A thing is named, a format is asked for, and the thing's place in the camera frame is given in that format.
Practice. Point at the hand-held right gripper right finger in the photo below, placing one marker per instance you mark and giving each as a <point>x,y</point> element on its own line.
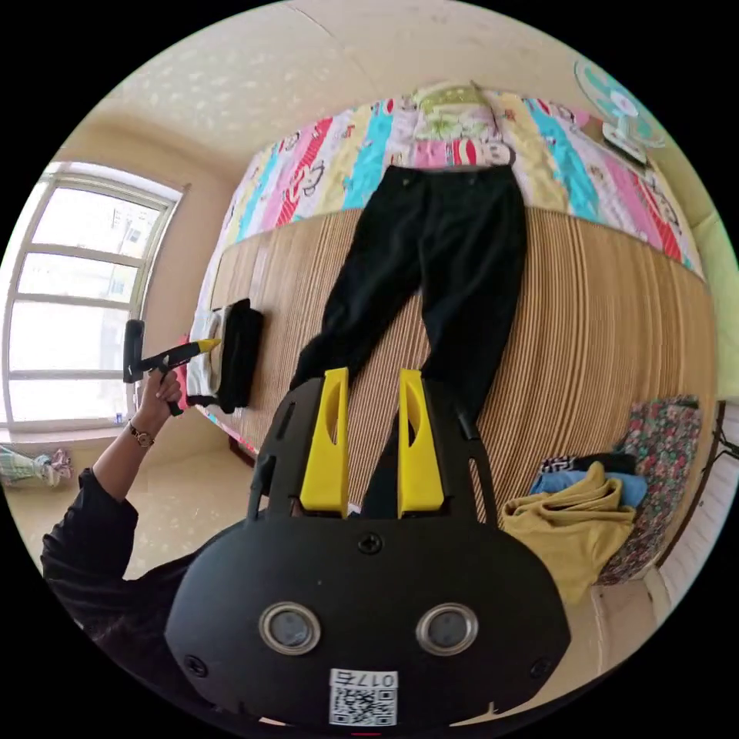
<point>420,462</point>

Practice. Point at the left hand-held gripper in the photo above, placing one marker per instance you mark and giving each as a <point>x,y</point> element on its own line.
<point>157,363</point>

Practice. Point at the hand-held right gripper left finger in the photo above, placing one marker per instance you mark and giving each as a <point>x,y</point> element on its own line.
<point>327,450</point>

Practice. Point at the person's left forearm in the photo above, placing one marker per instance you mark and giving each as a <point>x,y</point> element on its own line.
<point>122,459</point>

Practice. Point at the black pants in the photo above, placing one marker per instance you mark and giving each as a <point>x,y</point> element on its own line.
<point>444,254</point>

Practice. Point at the person's left hand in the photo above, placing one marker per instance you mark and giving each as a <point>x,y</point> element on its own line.
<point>160,398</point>

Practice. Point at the folded pile of clothes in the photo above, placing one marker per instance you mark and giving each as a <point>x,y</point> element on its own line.
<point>237,358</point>

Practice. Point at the window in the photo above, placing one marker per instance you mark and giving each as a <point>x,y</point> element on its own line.
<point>75,300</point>

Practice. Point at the heaped pile of clothes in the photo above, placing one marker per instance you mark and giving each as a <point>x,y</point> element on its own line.
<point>568,519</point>

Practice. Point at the bed with mat and quilt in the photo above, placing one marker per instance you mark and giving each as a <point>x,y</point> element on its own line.
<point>606,323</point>

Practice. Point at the floral cloth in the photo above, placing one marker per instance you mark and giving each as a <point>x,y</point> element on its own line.
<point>664,450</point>

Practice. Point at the person's body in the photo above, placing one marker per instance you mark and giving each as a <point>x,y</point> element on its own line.
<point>110,583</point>

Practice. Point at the green printed pillow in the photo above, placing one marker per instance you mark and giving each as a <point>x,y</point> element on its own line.
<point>456,110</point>

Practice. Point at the teal fan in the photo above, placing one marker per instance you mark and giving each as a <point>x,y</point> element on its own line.
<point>619,107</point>

